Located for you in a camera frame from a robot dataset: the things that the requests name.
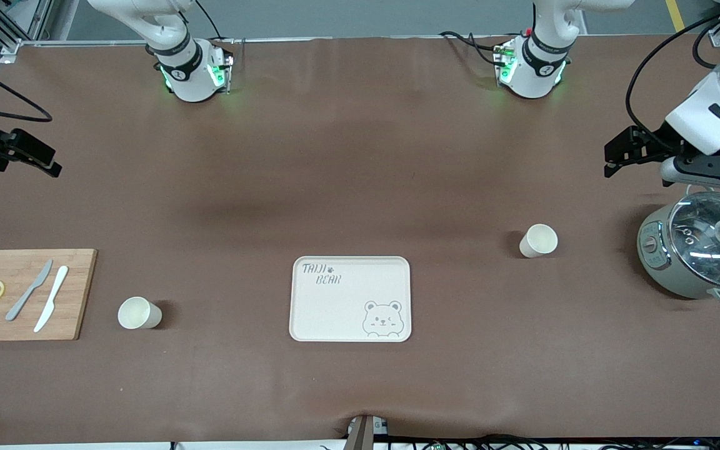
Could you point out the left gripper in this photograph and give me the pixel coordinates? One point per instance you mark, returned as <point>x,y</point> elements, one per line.
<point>659,140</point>

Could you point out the white IKEA cup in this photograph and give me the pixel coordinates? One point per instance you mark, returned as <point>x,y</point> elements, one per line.
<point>541,239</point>
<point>135,312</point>

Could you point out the beige bear print tray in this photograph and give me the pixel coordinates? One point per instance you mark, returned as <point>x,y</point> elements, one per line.
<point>347,312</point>

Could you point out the grey-green electric cooking pot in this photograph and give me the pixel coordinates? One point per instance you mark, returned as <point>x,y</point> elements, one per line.
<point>654,262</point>

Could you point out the glass pot lid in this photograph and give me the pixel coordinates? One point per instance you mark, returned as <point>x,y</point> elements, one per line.
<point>697,250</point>

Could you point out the grey plastic knife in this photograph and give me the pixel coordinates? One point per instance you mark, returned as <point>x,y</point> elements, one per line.
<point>29,290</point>

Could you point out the white plastic knife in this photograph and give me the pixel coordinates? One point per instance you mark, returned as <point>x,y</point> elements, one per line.
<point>49,299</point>

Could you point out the wooden cutting board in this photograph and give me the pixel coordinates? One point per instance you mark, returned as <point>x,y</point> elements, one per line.
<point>79,300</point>

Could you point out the brown table cover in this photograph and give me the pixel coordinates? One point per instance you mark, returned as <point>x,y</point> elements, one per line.
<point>360,156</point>

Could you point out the brown camera mount post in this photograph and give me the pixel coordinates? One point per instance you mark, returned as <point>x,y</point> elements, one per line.
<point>360,437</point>

